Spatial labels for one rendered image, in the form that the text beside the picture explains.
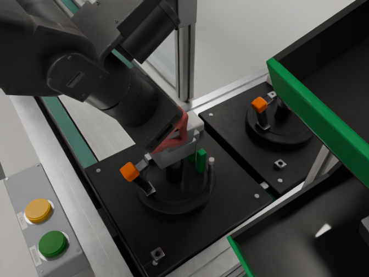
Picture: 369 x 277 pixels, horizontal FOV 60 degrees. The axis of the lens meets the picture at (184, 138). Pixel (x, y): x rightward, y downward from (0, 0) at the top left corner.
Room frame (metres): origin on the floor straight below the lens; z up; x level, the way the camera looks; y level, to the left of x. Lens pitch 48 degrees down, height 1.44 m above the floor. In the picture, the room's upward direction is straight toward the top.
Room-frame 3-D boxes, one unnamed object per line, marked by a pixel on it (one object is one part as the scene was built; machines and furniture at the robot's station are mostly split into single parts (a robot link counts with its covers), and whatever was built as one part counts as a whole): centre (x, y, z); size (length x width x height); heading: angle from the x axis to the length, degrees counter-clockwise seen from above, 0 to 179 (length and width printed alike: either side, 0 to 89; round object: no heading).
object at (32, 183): (0.26, 0.24, 0.93); 0.21 x 0.07 x 0.06; 34
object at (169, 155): (0.33, 0.01, 1.08); 0.08 x 0.04 x 0.07; 126
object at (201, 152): (0.33, -0.03, 1.01); 0.01 x 0.01 x 0.05; 34
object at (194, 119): (0.45, -0.01, 0.97); 0.05 x 0.05 x 0.04; 34
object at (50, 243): (0.21, 0.20, 0.96); 0.04 x 0.04 x 0.02
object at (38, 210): (0.26, 0.24, 0.96); 0.04 x 0.04 x 0.02
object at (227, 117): (0.46, -0.19, 1.01); 0.24 x 0.24 x 0.13; 34
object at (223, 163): (0.32, 0.02, 0.96); 0.24 x 0.24 x 0.02; 34
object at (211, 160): (0.29, -0.04, 1.03); 0.01 x 0.01 x 0.08
